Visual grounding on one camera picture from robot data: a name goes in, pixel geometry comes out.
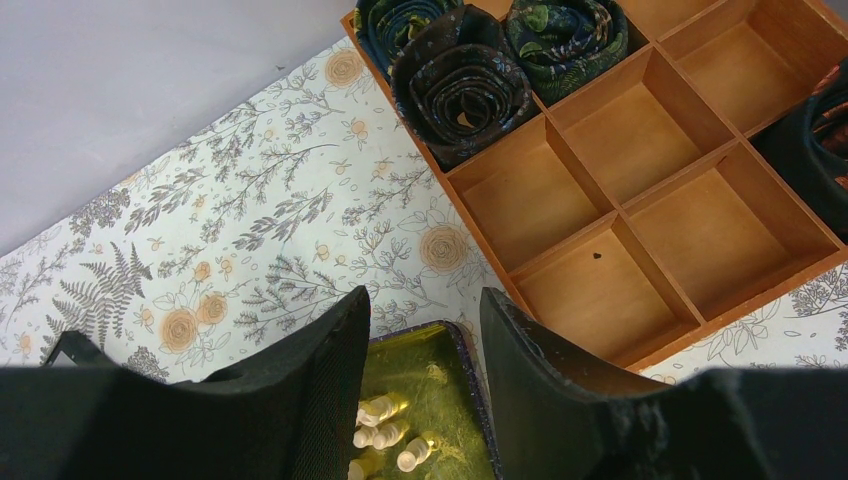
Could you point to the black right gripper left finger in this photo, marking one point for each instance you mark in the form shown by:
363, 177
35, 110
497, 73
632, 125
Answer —
286, 412

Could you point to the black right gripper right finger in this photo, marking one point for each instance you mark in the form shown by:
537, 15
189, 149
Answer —
560, 412

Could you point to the gold tin box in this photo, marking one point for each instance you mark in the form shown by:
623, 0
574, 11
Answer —
424, 412

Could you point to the orange wooden divider tray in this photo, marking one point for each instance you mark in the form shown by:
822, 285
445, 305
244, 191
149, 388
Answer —
635, 216

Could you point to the floral table mat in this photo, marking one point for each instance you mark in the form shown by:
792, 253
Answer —
258, 224

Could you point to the rolled dark floral tie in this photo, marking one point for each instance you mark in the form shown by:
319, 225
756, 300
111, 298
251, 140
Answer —
458, 86

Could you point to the rolled black orange tie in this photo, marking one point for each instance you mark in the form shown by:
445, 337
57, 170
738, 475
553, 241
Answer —
808, 149

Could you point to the rolled green floral tie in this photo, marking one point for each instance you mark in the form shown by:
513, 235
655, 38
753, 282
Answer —
564, 44

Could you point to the rolled blue floral tie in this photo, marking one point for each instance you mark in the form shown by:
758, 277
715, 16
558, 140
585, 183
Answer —
384, 27

